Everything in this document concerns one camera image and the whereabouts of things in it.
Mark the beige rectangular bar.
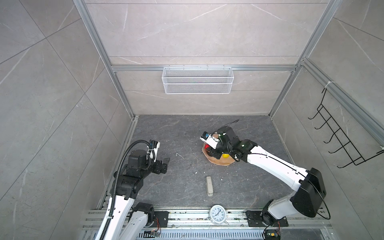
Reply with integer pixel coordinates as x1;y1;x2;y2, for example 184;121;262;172
206;176;214;197

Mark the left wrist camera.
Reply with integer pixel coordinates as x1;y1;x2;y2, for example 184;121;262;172
149;140;160;162

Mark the white round clock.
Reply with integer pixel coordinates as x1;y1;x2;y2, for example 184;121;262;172
209;205;227;225

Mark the pink scalloped fruit bowl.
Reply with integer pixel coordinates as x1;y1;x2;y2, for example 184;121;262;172
202;134;235;166

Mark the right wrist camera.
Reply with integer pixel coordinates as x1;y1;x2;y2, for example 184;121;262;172
200;132;220;149

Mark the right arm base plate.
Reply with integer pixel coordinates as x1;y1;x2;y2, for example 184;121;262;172
245;210;289;227

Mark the white wire mesh basket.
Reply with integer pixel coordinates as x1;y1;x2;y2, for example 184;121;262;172
162;67;234;95

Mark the black wire hook rack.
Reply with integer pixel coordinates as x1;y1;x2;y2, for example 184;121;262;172
308;88;384;169

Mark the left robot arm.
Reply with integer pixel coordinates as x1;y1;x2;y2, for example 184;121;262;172
95;140;170;240

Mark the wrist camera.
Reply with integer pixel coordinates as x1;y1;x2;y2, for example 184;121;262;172
200;132;220;149
149;140;160;162

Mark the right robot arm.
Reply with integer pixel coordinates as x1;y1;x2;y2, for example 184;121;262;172
200;125;327;226

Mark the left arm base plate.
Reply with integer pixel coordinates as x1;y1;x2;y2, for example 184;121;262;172
151;211;170;228

